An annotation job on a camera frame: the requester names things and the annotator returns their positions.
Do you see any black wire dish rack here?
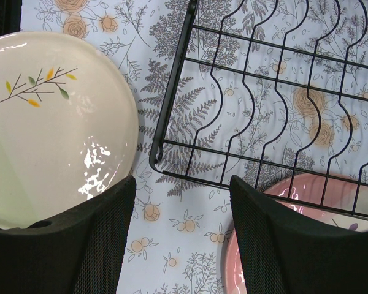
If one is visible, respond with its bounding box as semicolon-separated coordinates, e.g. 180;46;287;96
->
149;0;368;221

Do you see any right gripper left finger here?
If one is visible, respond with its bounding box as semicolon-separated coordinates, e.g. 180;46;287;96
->
0;176;136;293

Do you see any cream green plate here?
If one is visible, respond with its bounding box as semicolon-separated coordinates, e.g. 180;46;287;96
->
0;32;139;229

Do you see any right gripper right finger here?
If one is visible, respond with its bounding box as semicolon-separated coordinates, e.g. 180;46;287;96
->
229;176;368;293

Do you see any pink cream plate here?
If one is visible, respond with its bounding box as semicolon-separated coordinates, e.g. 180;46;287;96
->
225;174;368;293

